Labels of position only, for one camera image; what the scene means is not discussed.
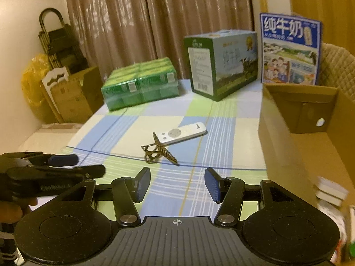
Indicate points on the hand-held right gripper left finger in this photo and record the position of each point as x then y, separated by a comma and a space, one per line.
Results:
142, 184

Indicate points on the blue milk carton box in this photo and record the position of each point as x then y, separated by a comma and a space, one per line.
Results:
288, 50

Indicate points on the plaid checkered bedsheet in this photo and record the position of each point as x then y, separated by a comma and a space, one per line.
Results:
166, 116

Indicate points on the white rectangular object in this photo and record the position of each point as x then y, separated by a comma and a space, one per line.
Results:
331, 189

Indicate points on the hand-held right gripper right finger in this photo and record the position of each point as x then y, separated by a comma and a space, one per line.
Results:
212, 185

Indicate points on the large brown cardboard box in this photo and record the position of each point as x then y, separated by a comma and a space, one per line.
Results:
283, 144

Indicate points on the brown curtain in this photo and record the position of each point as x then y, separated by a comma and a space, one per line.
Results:
124, 19

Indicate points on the small brown cardboard box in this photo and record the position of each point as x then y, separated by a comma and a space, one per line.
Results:
77, 97

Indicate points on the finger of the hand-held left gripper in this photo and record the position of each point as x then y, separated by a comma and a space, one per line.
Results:
88, 171
63, 160

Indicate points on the wooden cabinet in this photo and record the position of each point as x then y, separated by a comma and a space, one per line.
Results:
319, 5

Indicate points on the green shrink-wrapped carton pack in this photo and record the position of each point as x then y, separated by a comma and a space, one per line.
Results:
138, 86

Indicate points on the beige quilted chair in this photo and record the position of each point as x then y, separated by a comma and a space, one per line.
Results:
338, 61

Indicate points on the black folding hand trolley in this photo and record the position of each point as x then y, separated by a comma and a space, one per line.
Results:
61, 41

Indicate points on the yellow plastic bag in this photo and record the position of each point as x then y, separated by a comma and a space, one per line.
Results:
33, 83

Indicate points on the green milk carton box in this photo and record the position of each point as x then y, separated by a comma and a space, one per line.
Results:
222, 66

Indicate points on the person's left hand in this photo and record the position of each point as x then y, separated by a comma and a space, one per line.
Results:
11, 212

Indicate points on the white remote control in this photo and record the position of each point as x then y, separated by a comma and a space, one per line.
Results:
183, 131

